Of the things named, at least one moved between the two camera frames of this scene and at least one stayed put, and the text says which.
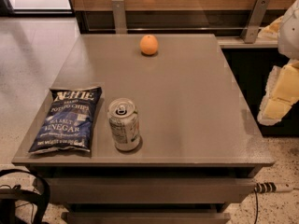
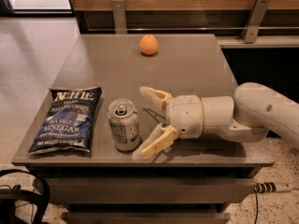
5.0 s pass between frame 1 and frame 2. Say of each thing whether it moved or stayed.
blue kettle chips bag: stayed
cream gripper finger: moved
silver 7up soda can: stayed
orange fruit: stayed
